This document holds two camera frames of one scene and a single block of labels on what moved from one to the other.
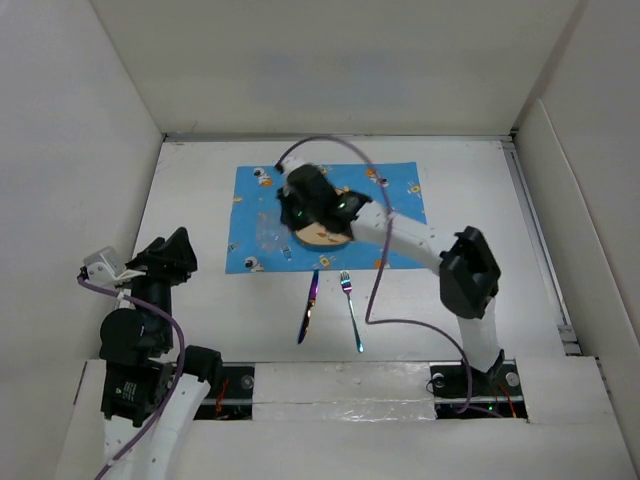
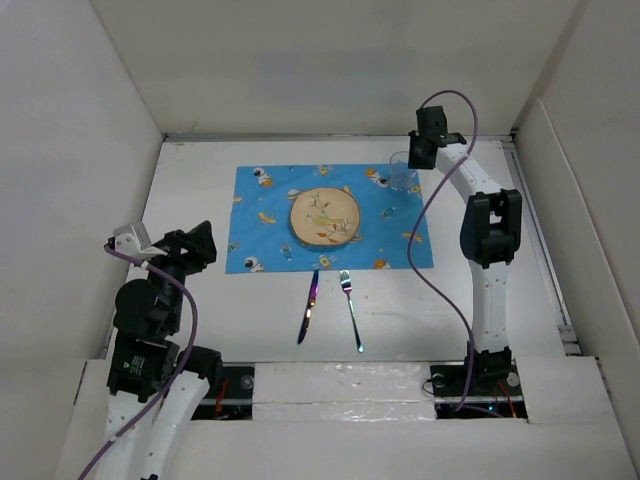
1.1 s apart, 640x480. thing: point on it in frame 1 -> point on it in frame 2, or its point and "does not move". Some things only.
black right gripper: x=288 y=194 -> x=415 y=162
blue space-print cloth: x=261 y=241 does not move
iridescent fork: x=346 y=284 does not move
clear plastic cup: x=271 y=233 -> x=402 y=177
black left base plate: x=232 y=399 does not move
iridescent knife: x=314 y=290 does not move
